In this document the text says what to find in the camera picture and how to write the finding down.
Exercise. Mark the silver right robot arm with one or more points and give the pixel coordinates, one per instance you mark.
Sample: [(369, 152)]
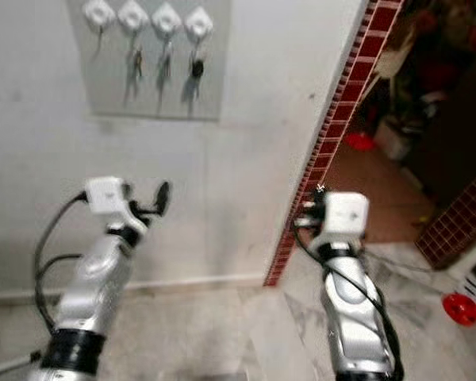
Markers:
[(353, 317)]

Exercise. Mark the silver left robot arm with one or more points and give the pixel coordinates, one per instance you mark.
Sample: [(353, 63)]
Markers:
[(95, 286)]

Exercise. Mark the small red bowl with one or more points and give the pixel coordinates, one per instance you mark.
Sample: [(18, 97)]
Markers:
[(358, 142)]

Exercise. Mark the white bucket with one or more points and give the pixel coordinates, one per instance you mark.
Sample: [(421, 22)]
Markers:
[(393, 139)]

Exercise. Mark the black key fob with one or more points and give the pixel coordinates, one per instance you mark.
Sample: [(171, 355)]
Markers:
[(197, 68)]

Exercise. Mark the brass hanging key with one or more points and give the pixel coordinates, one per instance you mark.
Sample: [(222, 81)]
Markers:
[(137, 62)]

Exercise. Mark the silver hanging key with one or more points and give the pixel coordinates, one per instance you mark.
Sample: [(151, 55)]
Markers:
[(167, 55)]

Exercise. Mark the red round reel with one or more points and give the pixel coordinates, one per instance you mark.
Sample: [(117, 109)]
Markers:
[(460, 309)]

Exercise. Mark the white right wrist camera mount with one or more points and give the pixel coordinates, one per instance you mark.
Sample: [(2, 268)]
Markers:
[(345, 214)]

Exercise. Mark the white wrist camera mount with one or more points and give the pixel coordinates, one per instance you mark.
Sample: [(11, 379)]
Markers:
[(107, 196), (345, 214)]

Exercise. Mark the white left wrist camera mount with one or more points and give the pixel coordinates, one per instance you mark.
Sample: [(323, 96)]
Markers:
[(107, 196)]

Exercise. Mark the red tiled door frame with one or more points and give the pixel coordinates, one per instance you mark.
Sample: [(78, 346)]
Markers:
[(337, 135)]

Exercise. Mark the red tiled low wall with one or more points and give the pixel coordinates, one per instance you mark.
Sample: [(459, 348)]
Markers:
[(460, 222)]

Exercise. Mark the white wall hook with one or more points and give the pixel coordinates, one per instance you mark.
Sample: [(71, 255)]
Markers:
[(133, 13), (98, 11), (199, 22), (166, 17)]

